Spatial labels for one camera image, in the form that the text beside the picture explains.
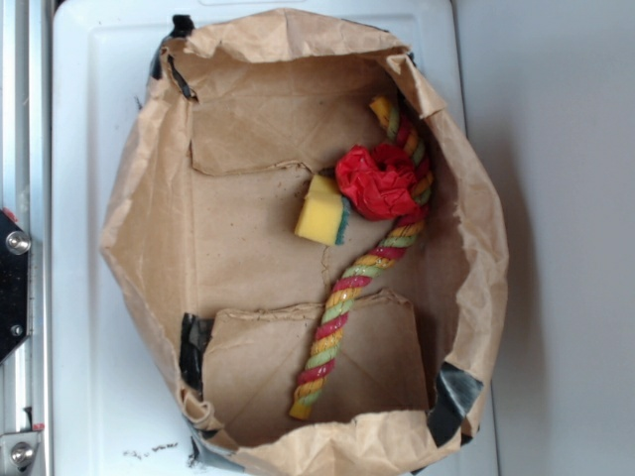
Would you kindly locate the red crumpled paper ball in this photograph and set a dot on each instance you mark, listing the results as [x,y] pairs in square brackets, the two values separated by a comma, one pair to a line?
[378,182]

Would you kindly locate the brown paper bag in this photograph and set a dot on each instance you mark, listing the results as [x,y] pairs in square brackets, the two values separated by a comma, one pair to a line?
[286,356]

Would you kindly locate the aluminium frame rail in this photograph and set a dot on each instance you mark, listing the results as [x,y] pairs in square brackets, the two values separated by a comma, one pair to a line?
[26,376]

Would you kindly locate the yellow green sponge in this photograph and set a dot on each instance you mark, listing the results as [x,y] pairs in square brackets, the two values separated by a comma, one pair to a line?
[325,213]

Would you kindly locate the black metal bracket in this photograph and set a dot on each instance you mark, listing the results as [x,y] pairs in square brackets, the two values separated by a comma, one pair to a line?
[14,284]

